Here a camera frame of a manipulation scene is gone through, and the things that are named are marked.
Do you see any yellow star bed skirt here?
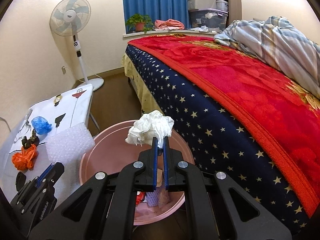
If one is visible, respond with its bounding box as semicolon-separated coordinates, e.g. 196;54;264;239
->
121;54;163;114

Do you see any clear plastic storage bin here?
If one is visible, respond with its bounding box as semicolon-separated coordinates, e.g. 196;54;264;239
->
189;8;228;31

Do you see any blue plastic bag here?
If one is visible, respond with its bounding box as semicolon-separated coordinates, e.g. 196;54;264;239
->
31;116;52;135

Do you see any purple bubble wrap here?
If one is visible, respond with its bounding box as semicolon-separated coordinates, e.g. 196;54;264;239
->
145;187;162;207

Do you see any white printed table cloth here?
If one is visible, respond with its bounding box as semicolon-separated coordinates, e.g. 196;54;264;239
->
1;85;93;204

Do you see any red floral blanket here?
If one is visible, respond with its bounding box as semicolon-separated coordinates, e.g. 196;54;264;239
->
127;34;320;218

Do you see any pink trash bin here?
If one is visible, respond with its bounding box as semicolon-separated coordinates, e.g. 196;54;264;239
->
79;120;185;226

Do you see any potted green plant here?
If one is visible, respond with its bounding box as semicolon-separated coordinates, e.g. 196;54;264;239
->
125;14;153;33

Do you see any cardboard box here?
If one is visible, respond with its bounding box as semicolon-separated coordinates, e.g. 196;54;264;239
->
187;0;216;11

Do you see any white bubble wrap sheet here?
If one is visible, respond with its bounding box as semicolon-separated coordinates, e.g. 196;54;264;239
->
46;122;95;165

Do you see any white standing fan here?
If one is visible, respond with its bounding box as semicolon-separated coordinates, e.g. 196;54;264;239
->
49;0;104;91

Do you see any white paper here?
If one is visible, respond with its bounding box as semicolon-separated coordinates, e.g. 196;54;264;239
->
125;110;174;149

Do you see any orange plastic bag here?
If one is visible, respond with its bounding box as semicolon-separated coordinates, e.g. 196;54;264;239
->
11;144;37;171

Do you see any dark brown wrapper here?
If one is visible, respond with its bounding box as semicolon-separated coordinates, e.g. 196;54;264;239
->
22;129;40;150

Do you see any navy star bed sheet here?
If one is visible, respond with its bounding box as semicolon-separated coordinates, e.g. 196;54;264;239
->
125;45;311;237

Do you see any plaid blue grey duvet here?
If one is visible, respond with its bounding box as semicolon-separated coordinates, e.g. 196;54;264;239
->
214;16;319;98

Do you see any pink folded cloth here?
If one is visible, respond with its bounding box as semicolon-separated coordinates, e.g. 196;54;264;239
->
155;19;185;30

